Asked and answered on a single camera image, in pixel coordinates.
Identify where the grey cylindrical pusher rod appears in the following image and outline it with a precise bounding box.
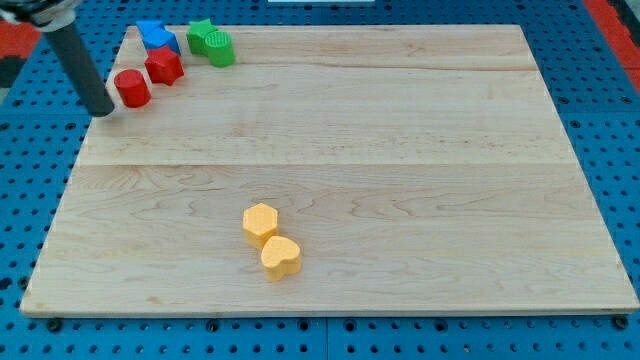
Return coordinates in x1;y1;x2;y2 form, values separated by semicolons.
45;22;115;117

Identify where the green star block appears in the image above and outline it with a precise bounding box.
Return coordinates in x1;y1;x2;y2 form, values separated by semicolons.
186;19;218;55

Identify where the green cylinder block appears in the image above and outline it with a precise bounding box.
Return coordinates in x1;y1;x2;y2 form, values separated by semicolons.
204;30;235;67

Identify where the yellow heart block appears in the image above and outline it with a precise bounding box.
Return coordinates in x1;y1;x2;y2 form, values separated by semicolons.
261;236;302;282

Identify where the yellow hexagon block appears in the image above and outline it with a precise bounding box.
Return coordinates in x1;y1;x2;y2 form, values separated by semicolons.
242;203;279;250

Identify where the light wooden board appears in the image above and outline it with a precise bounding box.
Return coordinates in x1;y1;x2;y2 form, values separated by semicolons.
20;25;639;318

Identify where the red cylinder block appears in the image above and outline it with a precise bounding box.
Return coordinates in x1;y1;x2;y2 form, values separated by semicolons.
114;69;151;108

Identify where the blue pentagon block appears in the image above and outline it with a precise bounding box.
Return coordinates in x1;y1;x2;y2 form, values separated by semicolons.
136;19;165;37

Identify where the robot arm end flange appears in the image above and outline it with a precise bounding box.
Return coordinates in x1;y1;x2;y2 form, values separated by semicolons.
1;0;82;32

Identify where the red star block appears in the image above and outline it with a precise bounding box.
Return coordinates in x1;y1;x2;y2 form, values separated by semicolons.
144;46;184;86

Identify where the blue cube block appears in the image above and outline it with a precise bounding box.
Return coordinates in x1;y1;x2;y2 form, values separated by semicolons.
142;28;181;55

